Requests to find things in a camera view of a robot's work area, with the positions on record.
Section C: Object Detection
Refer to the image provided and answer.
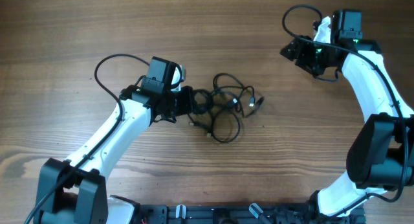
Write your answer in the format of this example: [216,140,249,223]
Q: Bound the black left camera cable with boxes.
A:
[23,53,151,224]

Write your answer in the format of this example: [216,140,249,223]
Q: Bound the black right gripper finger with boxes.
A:
[289,37,306,48]
[280,44,296,60]

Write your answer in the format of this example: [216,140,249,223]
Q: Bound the black camera cable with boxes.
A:
[281,4,410,218]
[23,53,151,224]

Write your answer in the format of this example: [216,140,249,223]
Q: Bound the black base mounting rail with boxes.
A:
[133,203,366,224]

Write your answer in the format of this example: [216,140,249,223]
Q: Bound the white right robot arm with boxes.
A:
[280,9,413,220]

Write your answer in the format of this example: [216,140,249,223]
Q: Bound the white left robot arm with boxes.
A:
[25,57,192,223]

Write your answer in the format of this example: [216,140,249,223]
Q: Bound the black right camera cable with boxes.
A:
[281,4,410,218]

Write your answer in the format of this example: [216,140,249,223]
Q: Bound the black cable bundle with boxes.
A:
[188,72,265,144]

